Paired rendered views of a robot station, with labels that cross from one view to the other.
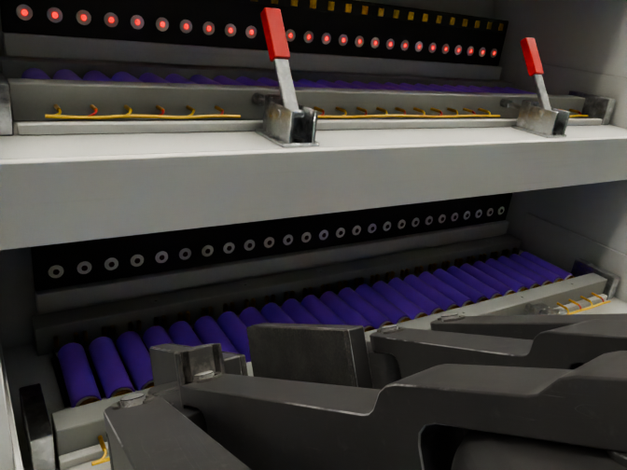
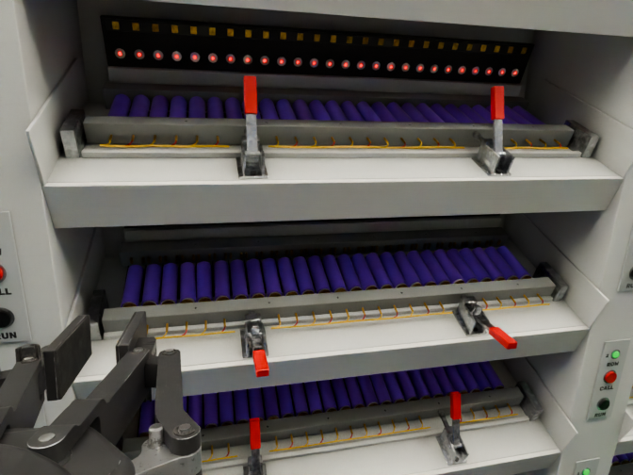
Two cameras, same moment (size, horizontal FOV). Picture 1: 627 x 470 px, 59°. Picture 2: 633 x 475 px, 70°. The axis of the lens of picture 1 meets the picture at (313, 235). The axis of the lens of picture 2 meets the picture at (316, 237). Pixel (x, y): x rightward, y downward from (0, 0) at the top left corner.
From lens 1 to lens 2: 0.21 m
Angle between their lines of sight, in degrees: 21
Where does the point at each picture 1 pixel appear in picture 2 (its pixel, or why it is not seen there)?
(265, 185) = (223, 203)
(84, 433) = (118, 323)
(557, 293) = (496, 290)
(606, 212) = (574, 230)
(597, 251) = (560, 259)
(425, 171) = (358, 198)
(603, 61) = (601, 97)
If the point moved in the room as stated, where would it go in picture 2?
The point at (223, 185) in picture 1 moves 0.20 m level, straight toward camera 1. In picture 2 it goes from (193, 201) to (29, 282)
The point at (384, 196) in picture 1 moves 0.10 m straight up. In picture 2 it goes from (322, 213) to (325, 111)
